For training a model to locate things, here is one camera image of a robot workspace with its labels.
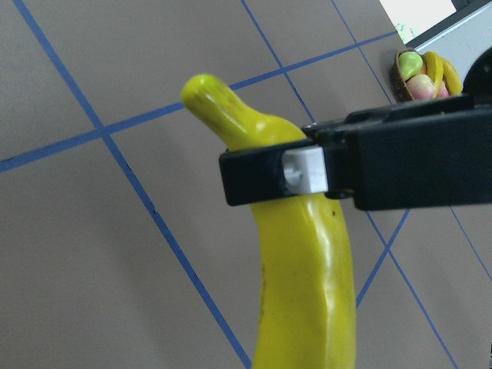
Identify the brown wicker basket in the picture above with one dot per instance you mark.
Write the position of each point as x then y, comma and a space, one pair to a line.
401, 92

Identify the green pear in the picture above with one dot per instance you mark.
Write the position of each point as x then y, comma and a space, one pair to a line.
410, 63

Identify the pink apple at basket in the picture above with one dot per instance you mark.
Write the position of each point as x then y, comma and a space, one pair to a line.
443, 92
421, 87

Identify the pink apple at basket back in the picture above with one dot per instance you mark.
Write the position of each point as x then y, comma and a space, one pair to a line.
421, 87

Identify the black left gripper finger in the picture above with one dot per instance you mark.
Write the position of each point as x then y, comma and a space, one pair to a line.
417, 154

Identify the yellow banana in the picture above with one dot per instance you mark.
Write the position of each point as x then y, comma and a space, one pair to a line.
307, 315
435, 69
451, 78

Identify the pink apple at basket left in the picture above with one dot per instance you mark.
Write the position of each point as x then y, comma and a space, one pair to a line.
443, 92

